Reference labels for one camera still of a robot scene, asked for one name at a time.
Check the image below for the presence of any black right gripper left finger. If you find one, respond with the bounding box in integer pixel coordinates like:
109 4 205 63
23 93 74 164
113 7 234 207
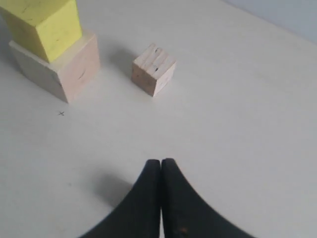
82 159 160 238

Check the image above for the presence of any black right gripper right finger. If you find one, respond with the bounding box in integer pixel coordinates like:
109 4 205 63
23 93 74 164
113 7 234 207
161 158 252 238

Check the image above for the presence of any small wooden cube with marks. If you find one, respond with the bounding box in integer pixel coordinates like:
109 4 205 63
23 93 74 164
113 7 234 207
131 44 177 97

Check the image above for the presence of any large natural wooden cube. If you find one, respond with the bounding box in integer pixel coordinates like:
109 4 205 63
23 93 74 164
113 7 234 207
9 30 100 103

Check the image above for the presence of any yellow painted wooden cube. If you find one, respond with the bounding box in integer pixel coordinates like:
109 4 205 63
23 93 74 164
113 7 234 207
0 0 82 62

